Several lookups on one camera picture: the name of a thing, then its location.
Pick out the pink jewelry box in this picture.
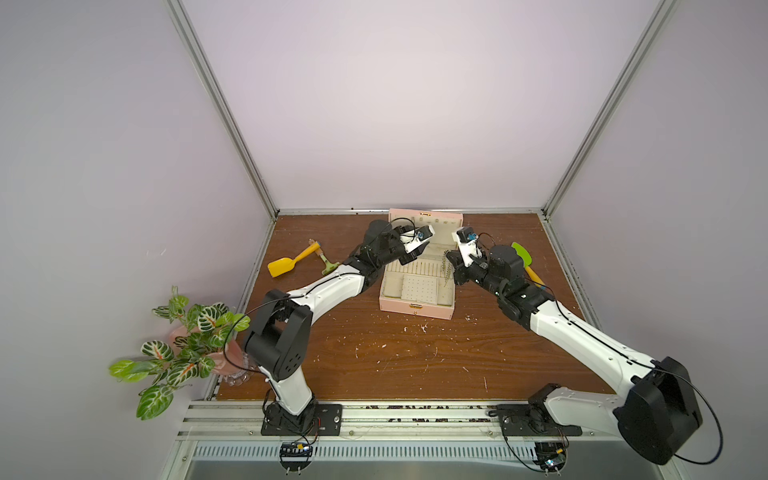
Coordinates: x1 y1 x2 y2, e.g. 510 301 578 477
379 209 463 320

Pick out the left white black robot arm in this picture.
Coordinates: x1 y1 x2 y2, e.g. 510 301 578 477
242 217 435 423

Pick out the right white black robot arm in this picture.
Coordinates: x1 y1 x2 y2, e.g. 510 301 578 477
445 242 711 465

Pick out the green toy trowel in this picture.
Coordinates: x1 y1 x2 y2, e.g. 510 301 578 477
511 242 547 289

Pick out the green toy rake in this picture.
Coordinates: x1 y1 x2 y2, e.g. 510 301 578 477
309 239 340 276

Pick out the yellow toy shovel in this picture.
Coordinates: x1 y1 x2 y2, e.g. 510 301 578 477
268 241 320 278

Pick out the right small circuit board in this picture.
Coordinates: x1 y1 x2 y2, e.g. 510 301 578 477
534 442 567 474

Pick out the small circuit board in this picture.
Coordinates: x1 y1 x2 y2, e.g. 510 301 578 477
534 442 567 474
278 442 314 475

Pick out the potted variegated plant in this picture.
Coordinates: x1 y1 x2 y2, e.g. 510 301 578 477
108 286 250 421

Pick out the left small circuit board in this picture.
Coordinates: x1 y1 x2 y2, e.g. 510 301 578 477
278 442 314 475

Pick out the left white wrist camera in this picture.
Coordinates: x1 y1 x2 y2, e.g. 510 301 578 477
400 225 435 256

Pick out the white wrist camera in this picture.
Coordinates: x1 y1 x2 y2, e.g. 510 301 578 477
400 225 435 256
452 226 482 267

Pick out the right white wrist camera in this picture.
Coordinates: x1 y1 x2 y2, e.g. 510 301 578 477
452 226 482 267

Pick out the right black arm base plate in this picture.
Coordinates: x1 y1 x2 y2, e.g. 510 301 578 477
489 404 583 437

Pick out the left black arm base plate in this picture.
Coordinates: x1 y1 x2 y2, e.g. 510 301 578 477
261 402 343 437

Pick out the aluminium rail frame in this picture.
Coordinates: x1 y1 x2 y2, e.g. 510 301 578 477
158 400 691 480

